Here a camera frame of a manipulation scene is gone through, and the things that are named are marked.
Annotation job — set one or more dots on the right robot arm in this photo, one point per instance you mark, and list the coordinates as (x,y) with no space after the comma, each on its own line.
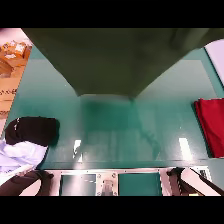
(193,183)

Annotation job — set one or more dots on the red garment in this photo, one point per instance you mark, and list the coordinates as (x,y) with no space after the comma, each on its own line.
(213,123)

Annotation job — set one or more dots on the brown cardboard box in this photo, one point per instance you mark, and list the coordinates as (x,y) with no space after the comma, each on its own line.
(15,53)

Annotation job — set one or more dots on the silver frame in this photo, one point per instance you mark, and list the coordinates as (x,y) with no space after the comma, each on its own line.
(106,181)

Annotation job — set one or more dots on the dark green T-shirt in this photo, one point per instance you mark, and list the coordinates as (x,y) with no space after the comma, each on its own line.
(106,60)

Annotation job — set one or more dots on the black garment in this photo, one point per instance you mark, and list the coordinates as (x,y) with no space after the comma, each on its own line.
(33,130)

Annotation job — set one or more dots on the white garment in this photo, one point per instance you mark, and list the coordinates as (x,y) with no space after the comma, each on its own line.
(20,155)

